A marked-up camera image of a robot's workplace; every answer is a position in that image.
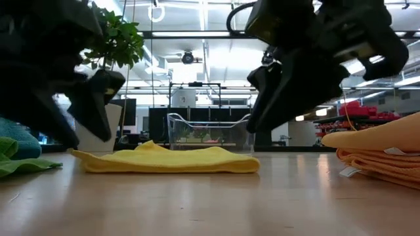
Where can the green microfiber towel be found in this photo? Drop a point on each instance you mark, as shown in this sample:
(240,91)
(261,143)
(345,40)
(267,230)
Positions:
(19,165)

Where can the black ceiling spotlight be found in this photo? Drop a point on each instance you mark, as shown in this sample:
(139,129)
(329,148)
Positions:
(266,58)
(187,57)

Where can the blue microfiber towel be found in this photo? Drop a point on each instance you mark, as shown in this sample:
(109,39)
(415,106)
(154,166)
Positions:
(16,141)

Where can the black monitor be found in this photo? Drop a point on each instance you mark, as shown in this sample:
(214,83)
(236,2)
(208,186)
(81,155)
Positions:
(129,111)

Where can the white plant pot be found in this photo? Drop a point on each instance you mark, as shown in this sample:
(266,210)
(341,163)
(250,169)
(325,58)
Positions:
(116,124)

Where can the green leafy plant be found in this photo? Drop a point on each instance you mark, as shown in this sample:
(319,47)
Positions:
(121,42)

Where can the yellow microfiber towel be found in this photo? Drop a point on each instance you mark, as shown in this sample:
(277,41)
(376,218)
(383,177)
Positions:
(164,162)

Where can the black metal rack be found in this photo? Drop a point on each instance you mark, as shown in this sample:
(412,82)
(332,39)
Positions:
(195,84)

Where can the orange microfiber towel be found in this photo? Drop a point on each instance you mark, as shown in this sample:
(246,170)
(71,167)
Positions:
(377,136)
(387,162)
(400,178)

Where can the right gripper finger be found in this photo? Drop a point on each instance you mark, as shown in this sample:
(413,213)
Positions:
(302,88)
(267,78)

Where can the red storage bins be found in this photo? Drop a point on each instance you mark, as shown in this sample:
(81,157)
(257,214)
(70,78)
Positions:
(357,109)

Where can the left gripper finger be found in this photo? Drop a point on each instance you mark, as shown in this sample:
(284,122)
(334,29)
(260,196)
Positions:
(95,98)
(42,118)

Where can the clear plastic bin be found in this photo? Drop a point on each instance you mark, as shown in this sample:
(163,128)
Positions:
(210,134)

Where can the black office partition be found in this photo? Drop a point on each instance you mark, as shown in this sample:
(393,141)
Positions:
(157,124)

